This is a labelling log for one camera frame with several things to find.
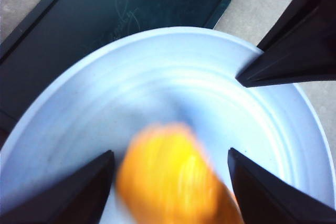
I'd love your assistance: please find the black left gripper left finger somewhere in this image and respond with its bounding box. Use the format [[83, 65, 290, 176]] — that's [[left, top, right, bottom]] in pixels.
[[0, 150, 116, 224]]

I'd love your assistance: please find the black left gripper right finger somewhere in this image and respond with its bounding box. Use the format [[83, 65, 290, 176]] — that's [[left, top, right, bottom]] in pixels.
[[227, 147, 336, 224]]

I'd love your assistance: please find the blue round plate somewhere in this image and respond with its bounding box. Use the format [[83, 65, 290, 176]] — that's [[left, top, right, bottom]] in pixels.
[[0, 26, 330, 224]]

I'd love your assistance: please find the black rectangular tray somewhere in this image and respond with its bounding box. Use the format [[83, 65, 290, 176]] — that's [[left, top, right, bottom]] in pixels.
[[0, 0, 233, 148]]

